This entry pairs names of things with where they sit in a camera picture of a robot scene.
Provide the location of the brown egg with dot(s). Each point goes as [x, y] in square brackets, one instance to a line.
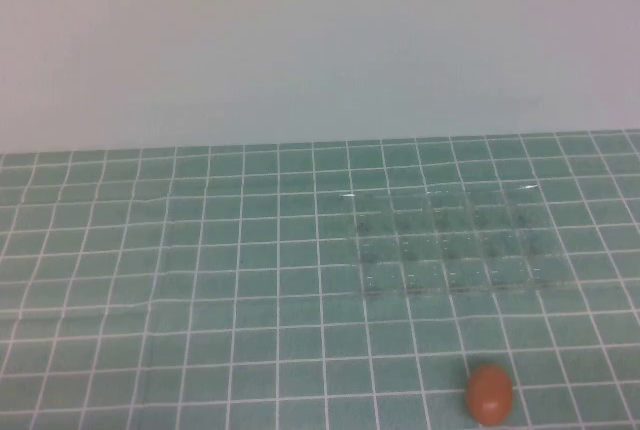
[489, 394]

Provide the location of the clear plastic egg tray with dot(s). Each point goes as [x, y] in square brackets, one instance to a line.
[450, 245]

